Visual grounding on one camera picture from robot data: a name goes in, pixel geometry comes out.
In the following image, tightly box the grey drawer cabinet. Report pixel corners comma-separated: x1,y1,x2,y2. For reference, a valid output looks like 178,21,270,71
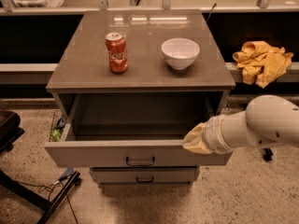
45,9,236,189

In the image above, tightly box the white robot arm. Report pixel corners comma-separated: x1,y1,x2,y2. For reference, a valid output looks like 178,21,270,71
182,95,299,155

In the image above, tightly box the white bowl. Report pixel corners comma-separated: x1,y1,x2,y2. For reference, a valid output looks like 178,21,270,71
161,38,200,70

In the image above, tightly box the black chair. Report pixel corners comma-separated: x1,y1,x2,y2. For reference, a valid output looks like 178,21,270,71
0,110,24,153

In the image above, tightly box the black stand base left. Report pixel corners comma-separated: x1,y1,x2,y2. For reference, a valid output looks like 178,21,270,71
0,168,82,224

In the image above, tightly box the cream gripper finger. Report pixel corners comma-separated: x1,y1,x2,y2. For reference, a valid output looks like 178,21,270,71
183,138,212,155
184,122,205,141

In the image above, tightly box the grey drawer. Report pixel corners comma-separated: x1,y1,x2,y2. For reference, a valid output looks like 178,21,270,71
90,167,199,186
45,93,230,168

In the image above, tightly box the red soda can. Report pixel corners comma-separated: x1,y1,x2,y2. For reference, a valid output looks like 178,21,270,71
106,32,128,74

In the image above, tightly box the yellow crumpled cloth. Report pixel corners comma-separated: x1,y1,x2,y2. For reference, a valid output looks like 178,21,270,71
233,41,293,89

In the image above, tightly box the grey bottom drawer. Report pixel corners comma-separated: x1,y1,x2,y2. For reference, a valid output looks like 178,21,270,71
90,167,199,186

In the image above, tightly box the grey top drawer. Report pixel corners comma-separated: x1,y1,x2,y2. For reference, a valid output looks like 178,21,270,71
45,93,230,168

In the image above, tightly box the black floor cable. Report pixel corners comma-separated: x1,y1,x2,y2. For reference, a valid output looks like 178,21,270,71
17,177,79,224

